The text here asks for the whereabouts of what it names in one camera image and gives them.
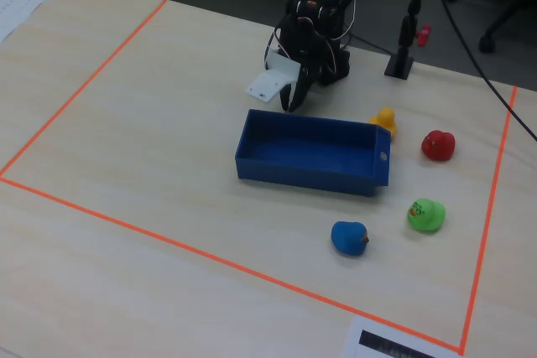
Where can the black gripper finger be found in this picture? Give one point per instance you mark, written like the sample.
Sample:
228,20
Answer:
303,91
285,98

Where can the yellow rubber duck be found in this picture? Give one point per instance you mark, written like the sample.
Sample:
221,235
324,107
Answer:
387,119

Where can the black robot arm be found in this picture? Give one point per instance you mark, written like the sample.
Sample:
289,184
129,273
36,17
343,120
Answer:
331,1

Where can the blue plastic box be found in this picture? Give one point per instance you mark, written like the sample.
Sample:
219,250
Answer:
312,152

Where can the red rubber duck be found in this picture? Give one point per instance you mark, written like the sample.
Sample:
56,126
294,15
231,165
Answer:
438,145

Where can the blue rubber duck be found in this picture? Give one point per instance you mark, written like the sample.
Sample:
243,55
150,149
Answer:
348,238

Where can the green rubber duck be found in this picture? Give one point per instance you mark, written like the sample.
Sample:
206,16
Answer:
425,215

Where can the red clamp knob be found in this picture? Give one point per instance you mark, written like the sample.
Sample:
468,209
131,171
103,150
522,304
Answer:
424,35

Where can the orange tape strip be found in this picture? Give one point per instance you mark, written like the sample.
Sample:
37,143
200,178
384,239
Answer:
84,87
488,219
230,260

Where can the black office chair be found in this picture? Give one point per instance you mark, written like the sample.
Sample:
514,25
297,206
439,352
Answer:
499,1

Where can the white paper with black bar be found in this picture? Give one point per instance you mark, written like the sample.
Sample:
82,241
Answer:
390,343

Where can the white printed paper sheet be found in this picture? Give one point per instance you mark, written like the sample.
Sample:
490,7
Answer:
19,6

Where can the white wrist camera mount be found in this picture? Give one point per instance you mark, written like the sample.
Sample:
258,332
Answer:
272,79

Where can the black camera stand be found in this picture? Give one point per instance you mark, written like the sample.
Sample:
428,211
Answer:
406,35

